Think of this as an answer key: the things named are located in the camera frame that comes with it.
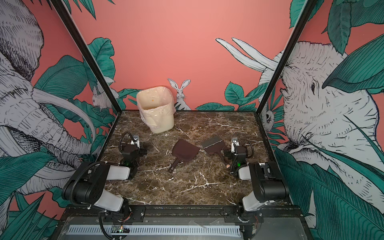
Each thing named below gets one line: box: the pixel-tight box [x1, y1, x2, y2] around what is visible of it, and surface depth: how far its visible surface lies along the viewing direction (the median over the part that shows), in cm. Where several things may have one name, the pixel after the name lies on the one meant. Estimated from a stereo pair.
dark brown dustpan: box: [168, 139, 200, 173], surface depth 100 cm
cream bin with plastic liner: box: [136, 86, 176, 134], surface depth 99 cm
